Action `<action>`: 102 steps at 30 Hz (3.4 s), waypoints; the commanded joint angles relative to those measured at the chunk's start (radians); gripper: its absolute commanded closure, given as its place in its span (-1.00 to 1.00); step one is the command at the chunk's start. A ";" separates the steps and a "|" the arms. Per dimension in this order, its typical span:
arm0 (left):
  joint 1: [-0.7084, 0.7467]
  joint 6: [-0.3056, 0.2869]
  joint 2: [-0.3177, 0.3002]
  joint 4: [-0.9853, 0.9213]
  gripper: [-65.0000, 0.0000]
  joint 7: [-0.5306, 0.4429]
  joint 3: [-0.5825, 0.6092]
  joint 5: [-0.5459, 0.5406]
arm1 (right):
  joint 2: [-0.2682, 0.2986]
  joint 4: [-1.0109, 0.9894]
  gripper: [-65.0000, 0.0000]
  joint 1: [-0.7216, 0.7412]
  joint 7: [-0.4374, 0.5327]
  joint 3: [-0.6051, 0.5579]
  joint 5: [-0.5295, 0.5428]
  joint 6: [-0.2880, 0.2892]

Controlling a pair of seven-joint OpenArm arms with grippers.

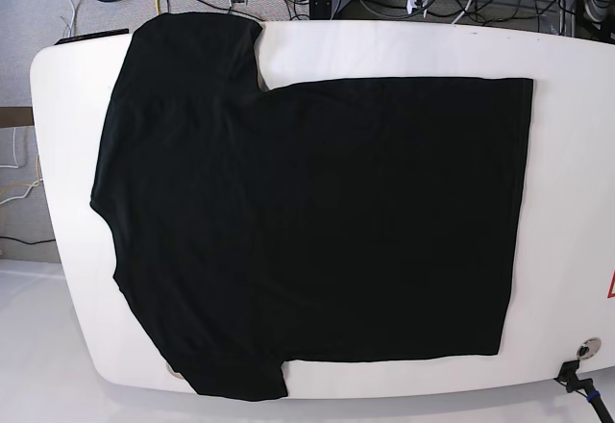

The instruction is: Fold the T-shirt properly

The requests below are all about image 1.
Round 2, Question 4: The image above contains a black clamp with cable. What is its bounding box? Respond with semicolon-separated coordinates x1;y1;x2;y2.
554;360;614;423

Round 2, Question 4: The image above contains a white floor cable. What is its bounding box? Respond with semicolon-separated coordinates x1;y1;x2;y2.
0;127;44;203

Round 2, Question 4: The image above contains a black T-shirt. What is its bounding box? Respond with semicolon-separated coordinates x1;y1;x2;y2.
90;12;533;401

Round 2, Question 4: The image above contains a red warning sticker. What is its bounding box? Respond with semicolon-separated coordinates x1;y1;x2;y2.
607;272;615;299

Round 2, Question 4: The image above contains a right table grommet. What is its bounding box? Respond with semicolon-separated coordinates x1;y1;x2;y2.
577;337;602;361

